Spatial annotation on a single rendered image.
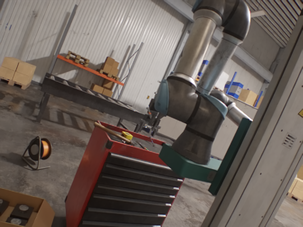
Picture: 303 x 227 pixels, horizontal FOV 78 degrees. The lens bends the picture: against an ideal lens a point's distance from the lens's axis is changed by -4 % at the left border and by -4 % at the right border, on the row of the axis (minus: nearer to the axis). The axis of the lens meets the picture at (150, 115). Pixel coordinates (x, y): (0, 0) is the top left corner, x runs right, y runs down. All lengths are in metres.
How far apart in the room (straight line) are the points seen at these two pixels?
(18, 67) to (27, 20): 2.71
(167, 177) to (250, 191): 0.85
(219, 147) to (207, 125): 3.40
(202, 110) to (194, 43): 0.25
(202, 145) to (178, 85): 0.22
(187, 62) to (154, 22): 9.55
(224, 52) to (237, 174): 0.48
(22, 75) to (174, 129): 5.08
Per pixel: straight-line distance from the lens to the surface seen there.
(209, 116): 0.69
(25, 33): 9.25
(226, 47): 0.88
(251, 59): 13.61
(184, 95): 0.67
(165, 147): 0.75
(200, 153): 0.69
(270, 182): 0.86
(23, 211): 1.76
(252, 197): 0.82
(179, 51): 10.59
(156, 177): 1.50
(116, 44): 9.45
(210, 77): 0.89
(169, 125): 3.75
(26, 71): 7.10
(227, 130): 4.09
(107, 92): 8.28
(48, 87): 4.14
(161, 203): 1.65
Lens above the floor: 1.28
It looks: 4 degrees down
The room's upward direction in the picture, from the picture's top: 24 degrees clockwise
